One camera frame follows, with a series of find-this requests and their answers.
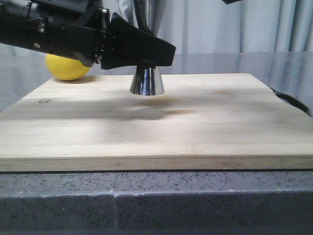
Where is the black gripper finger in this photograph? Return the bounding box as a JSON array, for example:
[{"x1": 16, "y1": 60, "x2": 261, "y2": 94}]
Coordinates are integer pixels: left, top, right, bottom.
[{"x1": 99, "y1": 12, "x2": 176, "y2": 69}]

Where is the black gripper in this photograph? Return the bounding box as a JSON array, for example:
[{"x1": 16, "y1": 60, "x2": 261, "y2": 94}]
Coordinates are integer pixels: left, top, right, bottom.
[
  {"x1": 222, "y1": 0, "x2": 241, "y2": 4},
  {"x1": 0, "y1": 0, "x2": 110, "y2": 64}
]

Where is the steel double jigger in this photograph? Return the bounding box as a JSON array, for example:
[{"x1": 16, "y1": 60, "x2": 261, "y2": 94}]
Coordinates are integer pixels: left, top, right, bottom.
[{"x1": 130, "y1": 66, "x2": 164, "y2": 96}]

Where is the grey curtain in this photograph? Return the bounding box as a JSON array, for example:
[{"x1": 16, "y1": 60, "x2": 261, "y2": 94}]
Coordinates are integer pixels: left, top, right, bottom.
[{"x1": 0, "y1": 0, "x2": 313, "y2": 55}]

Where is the yellow lemon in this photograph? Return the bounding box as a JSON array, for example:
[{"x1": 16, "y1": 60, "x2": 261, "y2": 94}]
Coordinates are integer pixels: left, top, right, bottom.
[{"x1": 45, "y1": 54, "x2": 91, "y2": 81}]

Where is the wooden cutting board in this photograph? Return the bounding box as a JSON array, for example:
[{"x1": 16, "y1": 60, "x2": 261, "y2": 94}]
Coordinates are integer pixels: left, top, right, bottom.
[{"x1": 0, "y1": 73, "x2": 313, "y2": 172}]

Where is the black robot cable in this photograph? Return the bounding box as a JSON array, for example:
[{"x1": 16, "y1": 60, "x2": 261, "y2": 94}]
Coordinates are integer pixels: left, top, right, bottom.
[{"x1": 133, "y1": 0, "x2": 155, "y2": 35}]

